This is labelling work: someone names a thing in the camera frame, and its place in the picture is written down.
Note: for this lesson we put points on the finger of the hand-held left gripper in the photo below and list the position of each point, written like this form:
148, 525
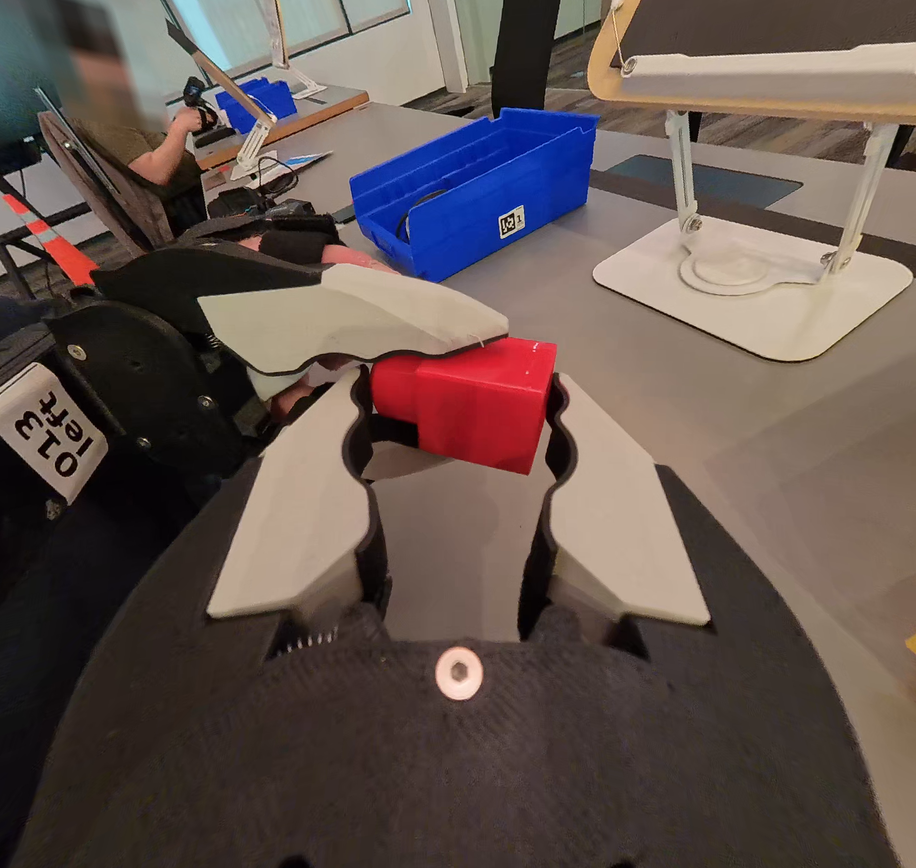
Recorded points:
358, 310
308, 389

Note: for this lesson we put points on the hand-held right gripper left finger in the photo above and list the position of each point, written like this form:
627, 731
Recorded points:
294, 525

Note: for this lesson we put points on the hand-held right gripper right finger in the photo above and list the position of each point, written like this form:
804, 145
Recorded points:
630, 525

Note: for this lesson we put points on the red toy block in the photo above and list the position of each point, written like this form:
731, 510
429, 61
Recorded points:
473, 403

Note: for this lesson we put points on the person's left forearm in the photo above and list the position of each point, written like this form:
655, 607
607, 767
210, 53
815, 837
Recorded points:
294, 246

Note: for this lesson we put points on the person's left hand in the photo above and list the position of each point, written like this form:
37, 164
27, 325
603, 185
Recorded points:
351, 256

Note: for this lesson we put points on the blue plastic bin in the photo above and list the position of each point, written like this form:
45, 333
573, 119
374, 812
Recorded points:
261, 103
473, 181

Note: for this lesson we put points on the office chair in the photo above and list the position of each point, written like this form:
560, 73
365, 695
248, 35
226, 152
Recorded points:
108, 196

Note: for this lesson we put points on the long wooden table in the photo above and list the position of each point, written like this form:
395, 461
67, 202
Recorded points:
308, 113

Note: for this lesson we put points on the black pillar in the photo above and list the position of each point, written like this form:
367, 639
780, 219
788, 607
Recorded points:
530, 31

